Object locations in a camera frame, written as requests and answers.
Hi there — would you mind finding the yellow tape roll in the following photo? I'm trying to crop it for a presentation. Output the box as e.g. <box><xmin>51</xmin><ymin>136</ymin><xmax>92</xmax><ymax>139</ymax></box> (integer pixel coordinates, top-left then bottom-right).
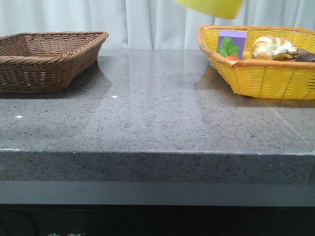
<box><xmin>176</xmin><ymin>0</ymin><xmax>244</xmax><ymax>20</ymax></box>

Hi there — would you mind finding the toy carrot with green leaves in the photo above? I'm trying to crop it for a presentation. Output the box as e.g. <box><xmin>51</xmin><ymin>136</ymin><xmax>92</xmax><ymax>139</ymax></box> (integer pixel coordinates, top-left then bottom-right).
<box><xmin>217</xmin><ymin>37</ymin><xmax>240</xmax><ymax>59</ymax></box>

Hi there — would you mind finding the toy croissant bread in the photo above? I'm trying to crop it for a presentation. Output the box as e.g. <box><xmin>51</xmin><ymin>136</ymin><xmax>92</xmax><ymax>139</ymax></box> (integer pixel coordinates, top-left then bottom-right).
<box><xmin>251</xmin><ymin>35</ymin><xmax>298</xmax><ymax>60</ymax></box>

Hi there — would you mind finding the brown wicker basket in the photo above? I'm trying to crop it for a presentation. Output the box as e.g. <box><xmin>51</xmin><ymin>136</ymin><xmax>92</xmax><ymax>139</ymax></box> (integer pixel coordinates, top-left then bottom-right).
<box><xmin>0</xmin><ymin>31</ymin><xmax>109</xmax><ymax>93</ymax></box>

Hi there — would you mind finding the yellow woven basket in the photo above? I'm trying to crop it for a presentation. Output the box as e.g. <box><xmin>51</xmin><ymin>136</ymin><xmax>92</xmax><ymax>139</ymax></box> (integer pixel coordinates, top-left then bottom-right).
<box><xmin>198</xmin><ymin>25</ymin><xmax>315</xmax><ymax>100</ymax></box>

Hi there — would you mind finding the dark brown toy item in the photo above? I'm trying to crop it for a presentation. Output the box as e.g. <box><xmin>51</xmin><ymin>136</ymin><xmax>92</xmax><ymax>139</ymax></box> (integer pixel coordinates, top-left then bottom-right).
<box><xmin>285</xmin><ymin>48</ymin><xmax>315</xmax><ymax>62</ymax></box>

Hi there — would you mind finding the white curtain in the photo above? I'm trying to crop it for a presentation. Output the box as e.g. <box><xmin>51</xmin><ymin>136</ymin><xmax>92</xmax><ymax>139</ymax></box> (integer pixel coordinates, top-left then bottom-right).
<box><xmin>0</xmin><ymin>0</ymin><xmax>315</xmax><ymax>49</ymax></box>

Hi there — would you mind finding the purple block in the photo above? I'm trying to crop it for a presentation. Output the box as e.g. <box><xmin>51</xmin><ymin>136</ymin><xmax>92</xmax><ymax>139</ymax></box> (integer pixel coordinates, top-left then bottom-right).
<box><xmin>217</xmin><ymin>30</ymin><xmax>247</xmax><ymax>59</ymax></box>

